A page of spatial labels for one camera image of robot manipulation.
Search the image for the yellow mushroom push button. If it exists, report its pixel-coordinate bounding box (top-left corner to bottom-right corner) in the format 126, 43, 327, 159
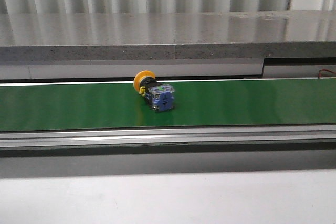
133, 70, 175, 112

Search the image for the white panel under shelf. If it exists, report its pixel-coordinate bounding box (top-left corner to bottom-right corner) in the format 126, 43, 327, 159
1, 57, 335, 80

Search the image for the green conveyor belt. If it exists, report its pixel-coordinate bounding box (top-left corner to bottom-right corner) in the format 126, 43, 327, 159
1, 78, 335, 131

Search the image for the grey stone shelf slab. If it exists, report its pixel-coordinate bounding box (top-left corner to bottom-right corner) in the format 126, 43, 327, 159
1, 11, 335, 62

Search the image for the aluminium conveyor front rail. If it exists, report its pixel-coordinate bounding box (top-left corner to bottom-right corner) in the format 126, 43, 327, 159
1, 125, 335, 148

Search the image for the red wire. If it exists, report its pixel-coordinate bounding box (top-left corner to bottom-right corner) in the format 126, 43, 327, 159
317, 69, 336, 79

